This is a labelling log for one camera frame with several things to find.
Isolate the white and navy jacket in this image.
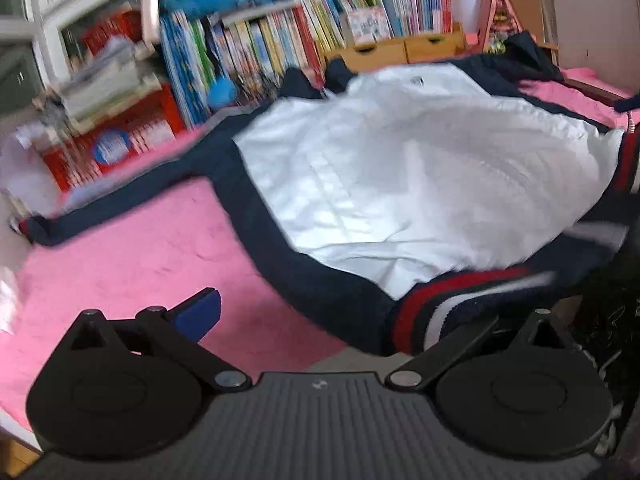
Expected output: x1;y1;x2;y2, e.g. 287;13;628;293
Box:
20;32;639;356

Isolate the pink bunny table mat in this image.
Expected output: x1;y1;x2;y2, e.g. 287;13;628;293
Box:
1;179;343;439

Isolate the red plastic crate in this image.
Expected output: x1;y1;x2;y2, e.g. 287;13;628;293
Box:
42;84;186;192

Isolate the blue plush ball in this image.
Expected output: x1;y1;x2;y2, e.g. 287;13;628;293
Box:
207;77;238;110

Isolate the stack of papers and booklets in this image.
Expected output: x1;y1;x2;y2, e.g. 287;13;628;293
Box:
32;36;160;127

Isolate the red upper basket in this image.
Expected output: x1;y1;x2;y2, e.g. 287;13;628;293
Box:
81;9;142;55

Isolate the row of upright books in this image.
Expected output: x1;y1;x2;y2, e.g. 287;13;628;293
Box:
160;0;454;127

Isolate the wooden drawer organizer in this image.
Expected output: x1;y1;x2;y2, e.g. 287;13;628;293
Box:
324;24;468;73

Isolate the white pencil pattern box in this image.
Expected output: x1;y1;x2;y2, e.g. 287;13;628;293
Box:
341;6;393;46

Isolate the pink toy house frame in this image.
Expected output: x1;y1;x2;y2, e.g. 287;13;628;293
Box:
465;0;524;54

